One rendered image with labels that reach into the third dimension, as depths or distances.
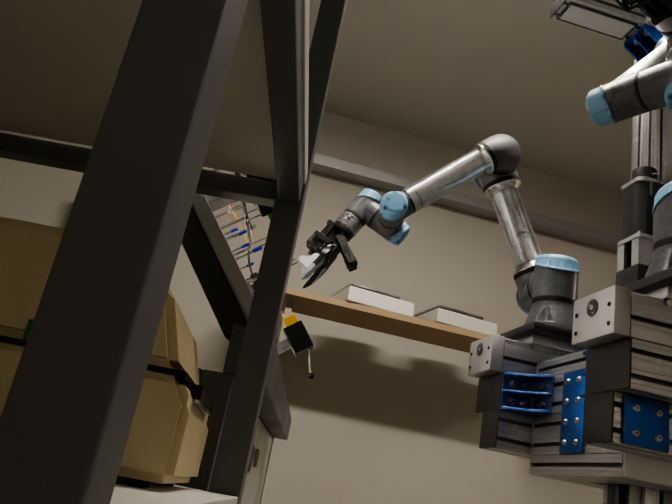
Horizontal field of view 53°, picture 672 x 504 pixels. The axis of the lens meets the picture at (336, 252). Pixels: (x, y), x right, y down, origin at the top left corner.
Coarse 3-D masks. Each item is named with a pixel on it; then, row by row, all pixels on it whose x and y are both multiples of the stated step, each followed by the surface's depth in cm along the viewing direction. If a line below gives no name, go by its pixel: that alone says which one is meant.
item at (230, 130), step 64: (0, 0) 60; (64, 0) 58; (128, 0) 57; (192, 0) 28; (256, 0) 54; (0, 64) 71; (64, 64) 68; (128, 64) 27; (192, 64) 27; (256, 64) 62; (320, 64) 92; (0, 128) 86; (64, 128) 82; (128, 128) 26; (192, 128) 26; (256, 128) 74; (128, 192) 25; (192, 192) 28; (256, 192) 85; (64, 256) 24; (128, 256) 24; (64, 320) 23; (128, 320) 23; (256, 320) 79; (64, 384) 22; (128, 384) 24; (256, 384) 77; (0, 448) 22; (64, 448) 22
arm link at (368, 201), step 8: (368, 192) 202; (376, 192) 202; (360, 200) 200; (368, 200) 200; (376, 200) 201; (352, 208) 199; (360, 208) 199; (368, 208) 199; (376, 208) 199; (360, 216) 198; (368, 216) 199
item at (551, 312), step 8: (544, 296) 176; (552, 296) 175; (560, 296) 174; (536, 304) 177; (544, 304) 175; (552, 304) 174; (560, 304) 173; (568, 304) 174; (536, 312) 175; (544, 312) 174; (552, 312) 172; (560, 312) 172; (568, 312) 173; (528, 320) 176; (536, 320) 173; (544, 320) 173; (552, 320) 171; (560, 320) 171; (568, 320) 171; (568, 328) 170
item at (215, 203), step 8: (248, 176) 108; (256, 176) 108; (208, 200) 110; (216, 200) 110; (224, 200) 111; (232, 200) 111; (216, 208) 111; (256, 208) 115; (264, 208) 112; (272, 208) 112
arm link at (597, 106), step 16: (656, 48) 140; (640, 64) 130; (656, 64) 130; (624, 80) 122; (592, 96) 126; (608, 96) 123; (624, 96) 121; (640, 96) 119; (592, 112) 126; (608, 112) 124; (624, 112) 123; (640, 112) 122
